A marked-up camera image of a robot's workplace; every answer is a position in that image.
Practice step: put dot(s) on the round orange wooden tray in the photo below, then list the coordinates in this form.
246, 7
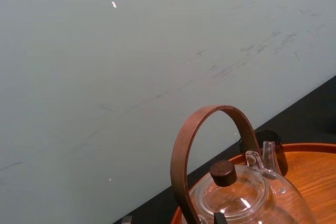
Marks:
315, 171

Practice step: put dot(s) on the glass lid with wooden knob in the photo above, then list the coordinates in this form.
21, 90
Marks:
223, 172

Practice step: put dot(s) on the dark glass cup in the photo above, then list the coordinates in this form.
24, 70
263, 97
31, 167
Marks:
270, 137

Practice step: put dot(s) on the small grey metal piece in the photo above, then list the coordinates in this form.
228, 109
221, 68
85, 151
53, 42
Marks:
127, 220

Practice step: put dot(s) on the black table cloth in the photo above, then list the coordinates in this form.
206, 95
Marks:
309, 113

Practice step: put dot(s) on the clear glass teapot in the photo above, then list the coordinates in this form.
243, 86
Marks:
286, 203

